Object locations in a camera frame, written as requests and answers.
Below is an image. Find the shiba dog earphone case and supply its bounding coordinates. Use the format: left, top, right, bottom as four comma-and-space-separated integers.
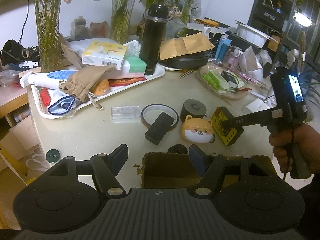
181, 115, 215, 144

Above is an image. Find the yellow black electronic box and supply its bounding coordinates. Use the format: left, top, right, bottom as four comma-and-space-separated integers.
211, 107, 244, 146

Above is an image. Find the black rectangular power bank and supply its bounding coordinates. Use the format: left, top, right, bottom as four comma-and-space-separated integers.
145, 112, 175, 145

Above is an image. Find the brown tape roll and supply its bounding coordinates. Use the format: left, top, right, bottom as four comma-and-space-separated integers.
140, 103, 179, 131

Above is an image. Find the right hand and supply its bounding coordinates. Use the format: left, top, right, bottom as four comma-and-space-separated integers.
269, 124, 319, 174

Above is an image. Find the white power adapter box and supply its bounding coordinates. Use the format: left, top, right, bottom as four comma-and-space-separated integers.
242, 99, 270, 114

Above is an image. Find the small black round knob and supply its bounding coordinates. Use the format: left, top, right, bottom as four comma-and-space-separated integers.
167, 144, 188, 154

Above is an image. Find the brown cardboard box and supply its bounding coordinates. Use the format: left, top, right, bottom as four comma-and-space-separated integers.
134, 152, 277, 189

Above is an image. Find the green round cap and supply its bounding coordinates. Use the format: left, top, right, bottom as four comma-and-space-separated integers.
46, 149, 61, 164

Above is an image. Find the clear plastic box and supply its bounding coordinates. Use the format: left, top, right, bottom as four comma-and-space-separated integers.
111, 106, 141, 124

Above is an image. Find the dark grey cylindrical speaker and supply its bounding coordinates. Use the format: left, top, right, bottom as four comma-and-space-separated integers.
180, 99, 207, 122

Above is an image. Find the white plastic bag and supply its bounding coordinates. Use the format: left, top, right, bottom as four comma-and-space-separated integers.
239, 47, 272, 81

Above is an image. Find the woven snack basket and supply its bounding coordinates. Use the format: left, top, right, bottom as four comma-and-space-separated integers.
196, 63, 252, 100

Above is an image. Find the pink bottle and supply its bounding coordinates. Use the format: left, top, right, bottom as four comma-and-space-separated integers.
227, 47, 241, 66

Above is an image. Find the blue white face mask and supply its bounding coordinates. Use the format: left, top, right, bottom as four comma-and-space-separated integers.
48, 89, 76, 115

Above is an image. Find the orange sachet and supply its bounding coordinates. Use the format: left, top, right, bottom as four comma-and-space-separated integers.
90, 79, 111, 96

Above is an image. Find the white plastic food container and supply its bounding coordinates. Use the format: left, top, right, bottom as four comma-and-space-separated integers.
236, 21, 272, 48

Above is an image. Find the white plastic tray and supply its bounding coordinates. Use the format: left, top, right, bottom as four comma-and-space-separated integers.
30, 39, 167, 119

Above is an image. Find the red lighter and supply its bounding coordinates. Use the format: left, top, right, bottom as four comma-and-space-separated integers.
40, 88, 51, 107

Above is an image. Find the white blue tube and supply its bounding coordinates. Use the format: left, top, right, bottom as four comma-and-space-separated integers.
20, 70, 77, 89

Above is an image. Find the green tissue pack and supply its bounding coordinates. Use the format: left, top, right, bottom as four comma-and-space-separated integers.
121, 55, 146, 73

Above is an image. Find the yellow white medicine box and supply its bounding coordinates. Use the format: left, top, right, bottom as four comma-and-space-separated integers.
82, 41, 127, 70

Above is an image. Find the brown paper envelope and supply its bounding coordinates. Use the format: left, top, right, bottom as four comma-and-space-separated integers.
159, 33, 214, 61

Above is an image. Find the black thermos bottle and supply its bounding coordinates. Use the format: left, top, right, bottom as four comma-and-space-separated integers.
139, 4, 169, 75

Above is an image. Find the middle glass vase with bamboo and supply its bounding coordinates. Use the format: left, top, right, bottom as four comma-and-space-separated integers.
110, 0, 131, 44

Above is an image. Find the left glass vase with stems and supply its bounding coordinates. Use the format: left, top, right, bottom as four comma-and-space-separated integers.
34, 0, 63, 73

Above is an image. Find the brown drawstring pouch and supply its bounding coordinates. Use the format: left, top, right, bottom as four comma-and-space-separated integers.
59, 66, 116, 110

